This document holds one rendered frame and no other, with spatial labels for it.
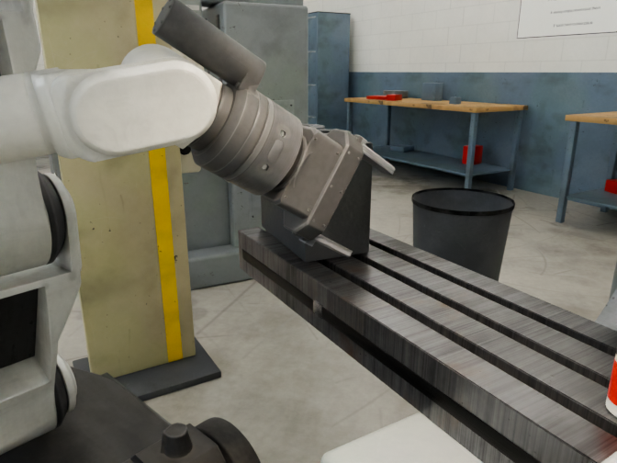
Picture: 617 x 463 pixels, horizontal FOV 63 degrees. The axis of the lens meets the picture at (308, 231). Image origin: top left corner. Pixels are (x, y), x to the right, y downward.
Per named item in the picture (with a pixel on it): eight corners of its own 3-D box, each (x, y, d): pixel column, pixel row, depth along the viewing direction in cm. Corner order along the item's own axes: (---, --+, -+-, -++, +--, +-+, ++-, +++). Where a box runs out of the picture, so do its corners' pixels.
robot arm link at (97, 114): (225, 136, 42) (51, 174, 38) (200, 112, 49) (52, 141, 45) (211, 54, 39) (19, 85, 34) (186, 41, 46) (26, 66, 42)
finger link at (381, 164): (396, 175, 57) (358, 150, 54) (378, 171, 60) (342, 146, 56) (402, 163, 57) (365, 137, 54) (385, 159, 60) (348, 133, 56)
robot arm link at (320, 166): (324, 253, 51) (227, 205, 45) (282, 228, 59) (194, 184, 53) (382, 141, 51) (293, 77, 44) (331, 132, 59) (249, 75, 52)
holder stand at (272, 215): (304, 263, 81) (304, 138, 75) (260, 226, 101) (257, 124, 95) (369, 253, 86) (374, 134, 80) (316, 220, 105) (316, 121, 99)
